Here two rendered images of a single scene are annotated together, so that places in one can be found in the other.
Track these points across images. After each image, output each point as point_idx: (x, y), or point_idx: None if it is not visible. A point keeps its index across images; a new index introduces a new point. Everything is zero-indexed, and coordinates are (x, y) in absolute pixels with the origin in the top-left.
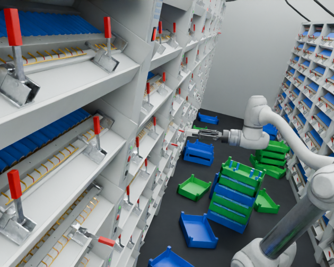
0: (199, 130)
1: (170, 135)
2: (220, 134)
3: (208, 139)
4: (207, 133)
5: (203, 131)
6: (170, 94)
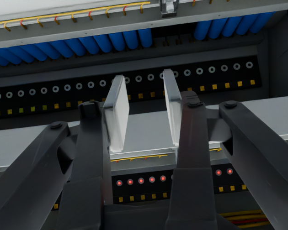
0: (115, 150)
1: None
2: None
3: None
4: (109, 185)
5: (109, 164)
6: None
